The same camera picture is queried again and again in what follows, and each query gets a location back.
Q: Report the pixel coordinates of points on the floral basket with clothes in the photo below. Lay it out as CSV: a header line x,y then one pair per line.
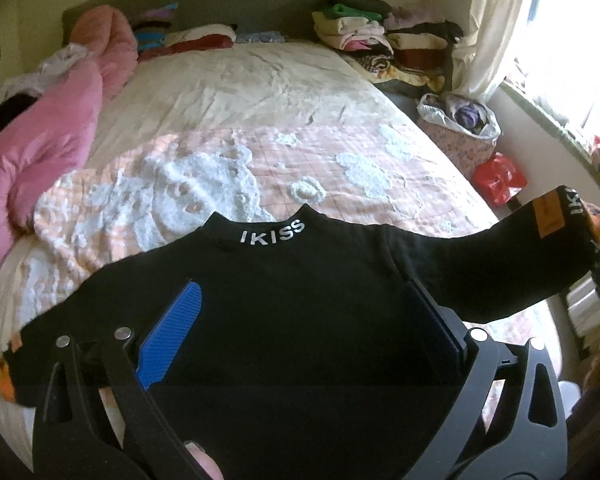
x,y
465,130

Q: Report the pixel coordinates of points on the pink quilt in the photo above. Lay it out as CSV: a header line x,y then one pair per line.
x,y
55,134

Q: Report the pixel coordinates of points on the white lilac clothes pile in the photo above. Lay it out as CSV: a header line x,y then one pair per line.
x,y
46,75

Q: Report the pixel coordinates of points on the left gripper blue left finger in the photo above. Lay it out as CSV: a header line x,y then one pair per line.
x,y
160,347

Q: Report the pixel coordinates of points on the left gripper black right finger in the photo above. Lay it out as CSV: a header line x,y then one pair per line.
x,y
437,328

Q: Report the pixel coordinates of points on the striped colourful pillow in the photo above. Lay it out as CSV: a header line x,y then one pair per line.
x,y
151,26

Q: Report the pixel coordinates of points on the grey upholstered headboard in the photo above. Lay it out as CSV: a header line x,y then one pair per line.
x,y
205,5

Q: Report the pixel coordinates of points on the person's hand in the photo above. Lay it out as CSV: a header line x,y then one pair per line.
x,y
204,460

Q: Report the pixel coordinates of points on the cream curtain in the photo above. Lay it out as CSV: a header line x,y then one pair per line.
x,y
483,55

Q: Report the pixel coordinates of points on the black IKISS sweater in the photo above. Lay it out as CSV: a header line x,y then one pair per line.
x,y
302,363

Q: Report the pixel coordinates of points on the pink white patterned bedspread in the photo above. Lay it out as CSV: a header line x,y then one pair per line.
x,y
251,132

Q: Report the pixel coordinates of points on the stack of folded clothes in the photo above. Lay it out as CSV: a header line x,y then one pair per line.
x,y
402,48

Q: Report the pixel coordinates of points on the red white pillow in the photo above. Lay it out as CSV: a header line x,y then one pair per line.
x,y
201,38

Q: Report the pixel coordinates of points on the red plastic bag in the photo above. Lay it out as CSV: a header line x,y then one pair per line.
x,y
498,180

